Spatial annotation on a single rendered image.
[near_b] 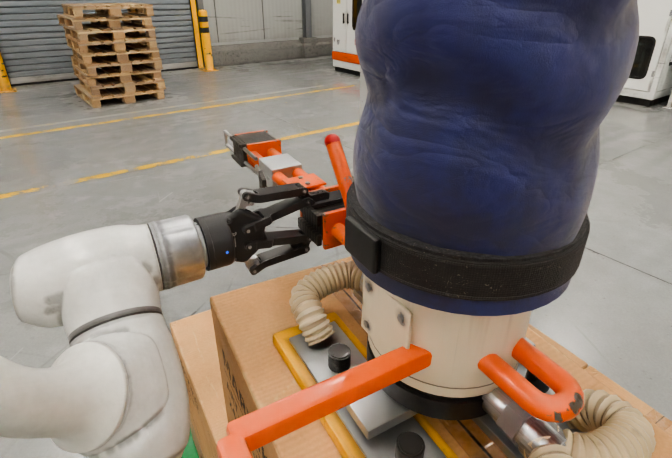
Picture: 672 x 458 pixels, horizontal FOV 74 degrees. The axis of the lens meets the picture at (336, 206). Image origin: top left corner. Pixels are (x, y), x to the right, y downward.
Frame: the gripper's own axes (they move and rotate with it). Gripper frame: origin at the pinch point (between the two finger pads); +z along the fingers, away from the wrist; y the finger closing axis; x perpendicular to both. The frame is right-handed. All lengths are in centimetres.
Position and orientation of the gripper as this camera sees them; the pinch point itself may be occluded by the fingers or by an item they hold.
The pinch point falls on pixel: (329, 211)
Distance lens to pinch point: 70.3
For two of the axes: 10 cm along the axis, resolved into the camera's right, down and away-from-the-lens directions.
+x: 5.1, 3.8, -7.7
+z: 8.6, -2.2, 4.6
